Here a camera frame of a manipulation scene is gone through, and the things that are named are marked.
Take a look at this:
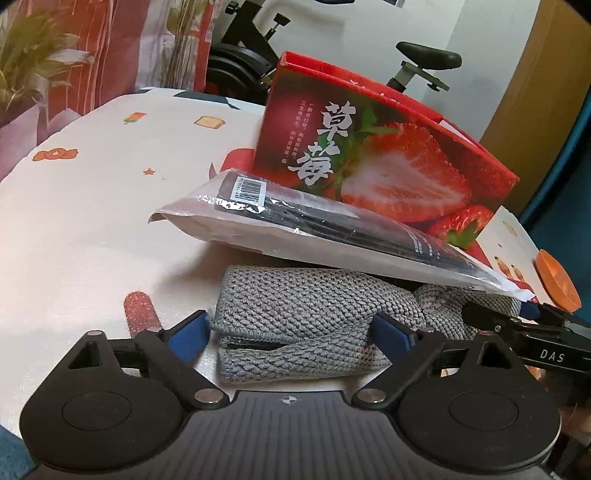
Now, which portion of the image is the white printed tablecloth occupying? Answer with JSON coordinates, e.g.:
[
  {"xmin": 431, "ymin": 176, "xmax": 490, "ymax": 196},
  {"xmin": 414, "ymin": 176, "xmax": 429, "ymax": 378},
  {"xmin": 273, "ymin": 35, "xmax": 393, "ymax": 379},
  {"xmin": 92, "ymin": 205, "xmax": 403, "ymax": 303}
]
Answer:
[{"xmin": 0, "ymin": 87, "xmax": 555, "ymax": 439}]

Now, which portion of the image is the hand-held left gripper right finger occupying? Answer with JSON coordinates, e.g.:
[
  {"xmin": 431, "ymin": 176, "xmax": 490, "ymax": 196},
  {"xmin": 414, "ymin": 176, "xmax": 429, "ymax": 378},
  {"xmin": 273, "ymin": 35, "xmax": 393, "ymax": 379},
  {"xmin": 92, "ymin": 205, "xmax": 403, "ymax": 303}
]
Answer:
[{"xmin": 353, "ymin": 313, "xmax": 512, "ymax": 409}]

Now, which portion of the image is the person's right hand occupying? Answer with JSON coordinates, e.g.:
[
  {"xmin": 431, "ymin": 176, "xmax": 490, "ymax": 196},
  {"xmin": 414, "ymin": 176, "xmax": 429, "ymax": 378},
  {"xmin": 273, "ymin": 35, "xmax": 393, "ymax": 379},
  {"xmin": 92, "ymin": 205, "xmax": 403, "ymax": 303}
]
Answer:
[{"xmin": 558, "ymin": 399, "xmax": 591, "ymax": 450}]

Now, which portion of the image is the pink plant-print curtain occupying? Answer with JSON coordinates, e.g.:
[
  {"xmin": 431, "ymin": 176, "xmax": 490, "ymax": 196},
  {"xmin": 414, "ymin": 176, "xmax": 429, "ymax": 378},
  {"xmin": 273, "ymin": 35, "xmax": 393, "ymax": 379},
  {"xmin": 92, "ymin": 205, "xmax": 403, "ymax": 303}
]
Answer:
[{"xmin": 0, "ymin": 0, "xmax": 219, "ymax": 145}]

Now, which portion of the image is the red strawberry-print cardboard box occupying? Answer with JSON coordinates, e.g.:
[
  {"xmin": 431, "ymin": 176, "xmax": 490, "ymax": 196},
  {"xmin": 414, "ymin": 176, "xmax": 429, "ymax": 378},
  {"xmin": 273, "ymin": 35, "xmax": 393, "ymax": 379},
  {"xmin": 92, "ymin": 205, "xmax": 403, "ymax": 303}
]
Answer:
[{"xmin": 253, "ymin": 51, "xmax": 520, "ymax": 252}]

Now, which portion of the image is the orange round dish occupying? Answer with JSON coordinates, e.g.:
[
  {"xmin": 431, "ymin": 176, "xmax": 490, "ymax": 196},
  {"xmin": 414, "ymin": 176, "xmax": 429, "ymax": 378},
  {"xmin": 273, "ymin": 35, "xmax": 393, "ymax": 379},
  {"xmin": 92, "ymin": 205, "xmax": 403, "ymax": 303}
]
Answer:
[{"xmin": 536, "ymin": 249, "xmax": 583, "ymax": 312}]

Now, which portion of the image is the teal fabric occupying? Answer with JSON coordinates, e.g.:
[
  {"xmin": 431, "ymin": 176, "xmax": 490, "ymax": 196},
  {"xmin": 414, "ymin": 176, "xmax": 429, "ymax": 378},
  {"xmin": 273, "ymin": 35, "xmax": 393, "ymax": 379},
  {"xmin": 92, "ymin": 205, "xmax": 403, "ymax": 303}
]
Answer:
[{"xmin": 517, "ymin": 92, "xmax": 591, "ymax": 317}]

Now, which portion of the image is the black exercise bike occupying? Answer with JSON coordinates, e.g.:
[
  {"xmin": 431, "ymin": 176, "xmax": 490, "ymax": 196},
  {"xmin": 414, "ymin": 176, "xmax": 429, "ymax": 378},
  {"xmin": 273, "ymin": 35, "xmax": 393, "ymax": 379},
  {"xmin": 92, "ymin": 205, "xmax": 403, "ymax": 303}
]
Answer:
[{"xmin": 205, "ymin": 0, "xmax": 463, "ymax": 106}]

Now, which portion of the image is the clear packet with black contents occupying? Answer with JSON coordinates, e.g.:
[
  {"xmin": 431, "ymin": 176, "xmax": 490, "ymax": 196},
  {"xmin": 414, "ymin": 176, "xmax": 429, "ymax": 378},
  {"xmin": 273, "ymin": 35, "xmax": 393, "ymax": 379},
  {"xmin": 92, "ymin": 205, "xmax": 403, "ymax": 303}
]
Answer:
[{"xmin": 148, "ymin": 170, "xmax": 537, "ymax": 304}]

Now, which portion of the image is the wooden panel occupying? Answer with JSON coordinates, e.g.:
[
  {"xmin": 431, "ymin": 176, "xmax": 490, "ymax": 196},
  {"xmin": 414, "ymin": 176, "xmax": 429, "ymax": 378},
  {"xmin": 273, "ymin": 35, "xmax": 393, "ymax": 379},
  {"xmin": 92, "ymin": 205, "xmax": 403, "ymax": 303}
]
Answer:
[{"xmin": 480, "ymin": 0, "xmax": 591, "ymax": 219}]

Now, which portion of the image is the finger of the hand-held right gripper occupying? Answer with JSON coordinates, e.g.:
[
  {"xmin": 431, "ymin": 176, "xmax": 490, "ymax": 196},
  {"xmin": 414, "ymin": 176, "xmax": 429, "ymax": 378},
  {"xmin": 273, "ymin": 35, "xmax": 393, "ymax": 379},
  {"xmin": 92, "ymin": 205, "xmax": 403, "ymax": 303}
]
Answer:
[
  {"xmin": 518, "ymin": 298, "xmax": 575, "ymax": 329},
  {"xmin": 462, "ymin": 301, "xmax": 525, "ymax": 344}
]

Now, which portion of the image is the grey knitted cloth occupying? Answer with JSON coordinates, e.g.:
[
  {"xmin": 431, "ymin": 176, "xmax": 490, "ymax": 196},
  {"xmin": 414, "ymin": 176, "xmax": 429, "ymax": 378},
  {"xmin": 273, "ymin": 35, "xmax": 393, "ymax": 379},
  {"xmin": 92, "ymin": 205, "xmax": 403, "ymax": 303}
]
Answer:
[{"xmin": 210, "ymin": 265, "xmax": 523, "ymax": 382}]

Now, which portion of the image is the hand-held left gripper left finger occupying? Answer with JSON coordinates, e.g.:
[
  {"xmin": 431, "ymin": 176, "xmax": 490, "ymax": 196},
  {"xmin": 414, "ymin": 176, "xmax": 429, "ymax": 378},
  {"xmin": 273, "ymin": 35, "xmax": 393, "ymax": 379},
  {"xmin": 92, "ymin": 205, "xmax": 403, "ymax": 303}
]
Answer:
[{"xmin": 67, "ymin": 310, "xmax": 232, "ymax": 409}]

